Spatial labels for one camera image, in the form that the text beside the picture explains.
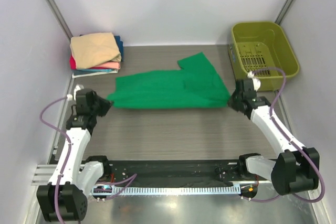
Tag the teal folded t-shirt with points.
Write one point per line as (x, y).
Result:
(119, 43)

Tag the left aluminium corner post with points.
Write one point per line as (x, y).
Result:
(59, 17)

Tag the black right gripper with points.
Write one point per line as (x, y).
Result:
(231, 104)

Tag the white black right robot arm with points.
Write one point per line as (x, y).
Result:
(296, 168)

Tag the olive green plastic basket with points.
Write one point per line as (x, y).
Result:
(258, 45)

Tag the magenta folded t-shirt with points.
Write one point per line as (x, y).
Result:
(72, 63)

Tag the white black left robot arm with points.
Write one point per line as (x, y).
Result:
(65, 196)

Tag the green t-shirt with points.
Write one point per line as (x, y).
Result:
(196, 84)

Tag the beige folded t-shirt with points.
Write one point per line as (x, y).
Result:
(91, 50)

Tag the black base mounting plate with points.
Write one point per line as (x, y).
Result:
(181, 173)

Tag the pink folded t-shirt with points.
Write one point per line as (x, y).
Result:
(108, 65)

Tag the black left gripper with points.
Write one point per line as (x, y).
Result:
(106, 104)

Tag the slotted cable duct rail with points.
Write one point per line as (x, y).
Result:
(107, 191)

